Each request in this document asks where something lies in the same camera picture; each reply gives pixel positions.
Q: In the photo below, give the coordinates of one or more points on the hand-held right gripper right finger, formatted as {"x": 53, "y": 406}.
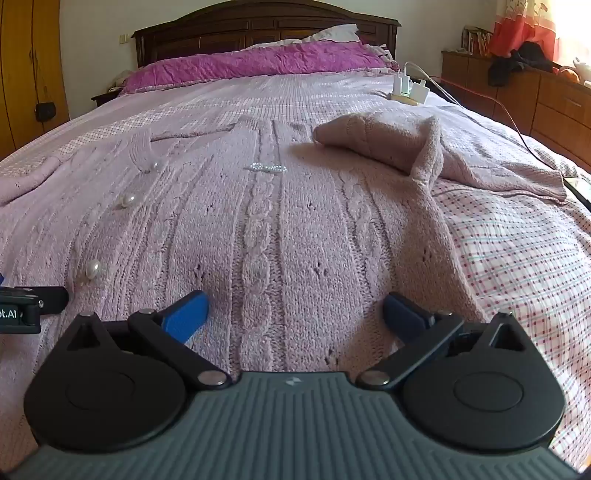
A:
{"x": 402, "y": 314}

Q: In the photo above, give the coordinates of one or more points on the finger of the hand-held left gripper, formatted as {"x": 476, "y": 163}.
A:
{"x": 48, "y": 296}

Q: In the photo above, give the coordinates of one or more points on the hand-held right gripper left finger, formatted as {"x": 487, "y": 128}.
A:
{"x": 187, "y": 317}

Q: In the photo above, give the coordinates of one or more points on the pink knitted cardigan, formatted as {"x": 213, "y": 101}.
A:
{"x": 286, "y": 230}

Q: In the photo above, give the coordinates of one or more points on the small black pouch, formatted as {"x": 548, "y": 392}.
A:
{"x": 45, "y": 112}

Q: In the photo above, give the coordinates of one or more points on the dark wooden nightstand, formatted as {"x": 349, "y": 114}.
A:
{"x": 106, "y": 98}

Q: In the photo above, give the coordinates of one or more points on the black smartphone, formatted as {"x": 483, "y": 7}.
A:
{"x": 579, "y": 188}

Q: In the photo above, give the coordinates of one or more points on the power strip with white chargers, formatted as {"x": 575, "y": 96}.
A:
{"x": 408, "y": 90}

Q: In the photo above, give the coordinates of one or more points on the pale crumpled cloth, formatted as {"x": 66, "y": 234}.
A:
{"x": 119, "y": 81}

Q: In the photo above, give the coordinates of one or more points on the yellow wooden wardrobe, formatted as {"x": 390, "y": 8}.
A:
{"x": 27, "y": 60}

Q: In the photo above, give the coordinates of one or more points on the wooden dresser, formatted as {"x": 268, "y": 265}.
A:
{"x": 521, "y": 104}

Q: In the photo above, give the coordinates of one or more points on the magenta pillow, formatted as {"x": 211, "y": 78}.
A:
{"x": 258, "y": 64}

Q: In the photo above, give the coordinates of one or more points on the black clothing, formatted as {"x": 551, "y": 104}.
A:
{"x": 517, "y": 62}

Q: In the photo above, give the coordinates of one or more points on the row of books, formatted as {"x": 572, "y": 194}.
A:
{"x": 478, "y": 42}

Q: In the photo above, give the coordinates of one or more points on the white pillow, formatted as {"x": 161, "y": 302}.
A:
{"x": 332, "y": 34}

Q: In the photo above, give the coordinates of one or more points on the dark wooden headboard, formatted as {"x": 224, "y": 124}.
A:
{"x": 221, "y": 27}

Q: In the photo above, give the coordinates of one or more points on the orange red curtain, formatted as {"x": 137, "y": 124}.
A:
{"x": 517, "y": 23}

